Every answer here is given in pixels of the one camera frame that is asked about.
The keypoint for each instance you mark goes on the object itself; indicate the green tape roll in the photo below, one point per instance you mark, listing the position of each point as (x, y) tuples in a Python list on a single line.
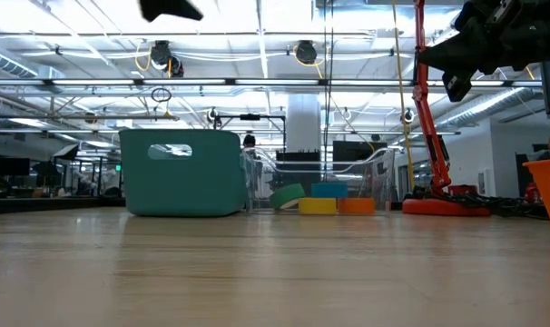
[(286, 196)]

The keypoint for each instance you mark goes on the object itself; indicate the black background monitor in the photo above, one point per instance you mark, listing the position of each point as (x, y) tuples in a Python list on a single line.
[(352, 150)]

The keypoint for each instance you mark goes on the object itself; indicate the blue tape roll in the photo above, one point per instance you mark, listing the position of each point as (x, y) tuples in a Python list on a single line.
[(329, 190)]

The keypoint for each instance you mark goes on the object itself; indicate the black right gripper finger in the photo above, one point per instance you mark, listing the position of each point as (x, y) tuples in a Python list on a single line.
[(472, 20), (456, 54)]

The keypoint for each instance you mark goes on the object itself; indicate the yellow tape roll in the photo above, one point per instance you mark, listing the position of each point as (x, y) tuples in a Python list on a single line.
[(317, 205)]

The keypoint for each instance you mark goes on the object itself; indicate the clear plastic bin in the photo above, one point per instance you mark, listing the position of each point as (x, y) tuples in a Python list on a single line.
[(384, 181)]

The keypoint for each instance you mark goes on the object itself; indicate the orange tape roll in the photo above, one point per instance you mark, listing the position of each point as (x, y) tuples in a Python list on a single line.
[(356, 205)]

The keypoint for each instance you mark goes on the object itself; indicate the red desk lamp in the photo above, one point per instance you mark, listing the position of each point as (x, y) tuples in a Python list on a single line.
[(431, 136)]

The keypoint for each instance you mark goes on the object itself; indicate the background workstation desks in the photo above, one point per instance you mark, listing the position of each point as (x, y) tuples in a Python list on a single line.
[(12, 168)]

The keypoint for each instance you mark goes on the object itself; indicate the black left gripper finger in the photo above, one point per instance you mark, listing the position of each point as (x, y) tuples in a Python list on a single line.
[(170, 8)]

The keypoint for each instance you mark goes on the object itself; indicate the teal plastic bin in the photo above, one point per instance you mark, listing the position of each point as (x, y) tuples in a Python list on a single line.
[(179, 186)]

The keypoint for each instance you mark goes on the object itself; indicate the orange mesh basket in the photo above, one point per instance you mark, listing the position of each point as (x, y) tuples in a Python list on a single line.
[(549, 195)]

